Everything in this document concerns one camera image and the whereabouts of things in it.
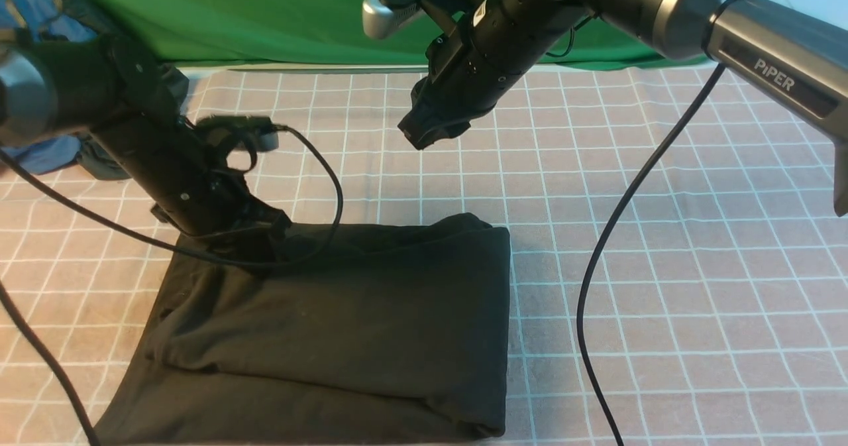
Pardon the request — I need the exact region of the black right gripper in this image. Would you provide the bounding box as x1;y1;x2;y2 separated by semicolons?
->
399;2;570;150

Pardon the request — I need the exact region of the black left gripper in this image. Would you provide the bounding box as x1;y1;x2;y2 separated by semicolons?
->
91;115;292;264

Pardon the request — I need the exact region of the dark gray long-sleeved shirt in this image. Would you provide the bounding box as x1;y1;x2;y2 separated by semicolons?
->
95;213;511;445

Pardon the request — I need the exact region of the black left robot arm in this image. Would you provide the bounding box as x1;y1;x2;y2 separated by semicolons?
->
2;36;291;264

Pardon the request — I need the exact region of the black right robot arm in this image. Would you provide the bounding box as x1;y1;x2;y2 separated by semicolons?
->
380;0;847;216

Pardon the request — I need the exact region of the green backdrop cloth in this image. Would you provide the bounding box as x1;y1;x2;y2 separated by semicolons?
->
7;0;768;72

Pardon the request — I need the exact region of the dark gray crumpled garment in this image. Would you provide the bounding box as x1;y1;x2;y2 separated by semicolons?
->
50;0;189;181

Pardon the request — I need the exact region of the blue crumpled garment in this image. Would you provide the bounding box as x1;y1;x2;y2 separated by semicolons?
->
1;0;96;174

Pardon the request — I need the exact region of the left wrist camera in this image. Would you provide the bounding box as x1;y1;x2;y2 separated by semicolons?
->
194;115;280;154

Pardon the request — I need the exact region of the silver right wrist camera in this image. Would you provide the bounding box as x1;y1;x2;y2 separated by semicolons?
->
361;0;484;41

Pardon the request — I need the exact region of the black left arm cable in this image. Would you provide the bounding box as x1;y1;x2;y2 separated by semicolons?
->
0;0;345;446

